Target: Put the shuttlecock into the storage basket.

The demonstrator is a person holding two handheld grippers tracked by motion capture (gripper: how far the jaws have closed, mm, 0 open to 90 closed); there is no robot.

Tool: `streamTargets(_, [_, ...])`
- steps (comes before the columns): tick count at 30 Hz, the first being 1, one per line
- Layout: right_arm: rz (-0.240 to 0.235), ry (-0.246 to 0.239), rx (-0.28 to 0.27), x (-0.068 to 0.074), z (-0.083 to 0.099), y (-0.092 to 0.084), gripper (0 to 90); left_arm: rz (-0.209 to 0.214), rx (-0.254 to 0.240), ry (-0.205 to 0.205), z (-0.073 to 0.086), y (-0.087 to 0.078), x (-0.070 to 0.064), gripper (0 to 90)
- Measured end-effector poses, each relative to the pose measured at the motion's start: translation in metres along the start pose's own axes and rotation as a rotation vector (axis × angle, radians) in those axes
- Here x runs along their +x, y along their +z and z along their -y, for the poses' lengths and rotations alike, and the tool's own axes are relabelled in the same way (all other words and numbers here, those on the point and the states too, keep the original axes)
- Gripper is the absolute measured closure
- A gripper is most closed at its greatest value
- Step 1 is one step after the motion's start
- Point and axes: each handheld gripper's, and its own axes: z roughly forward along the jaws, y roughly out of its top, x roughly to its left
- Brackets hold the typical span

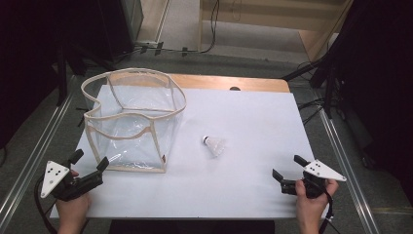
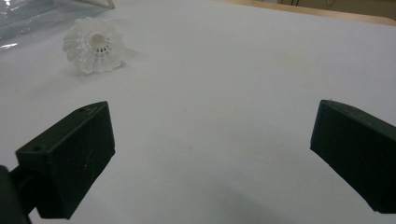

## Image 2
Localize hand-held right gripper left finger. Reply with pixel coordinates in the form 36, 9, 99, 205
9, 100, 117, 220

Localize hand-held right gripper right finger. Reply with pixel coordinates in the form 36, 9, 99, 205
309, 99, 396, 215

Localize white plastic shuttlecock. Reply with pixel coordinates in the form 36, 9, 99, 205
62, 17, 127, 76

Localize beige wooden strip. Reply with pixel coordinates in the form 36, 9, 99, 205
214, 0, 396, 27

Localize clear plastic bag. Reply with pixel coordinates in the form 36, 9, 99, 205
0, 0, 116, 53

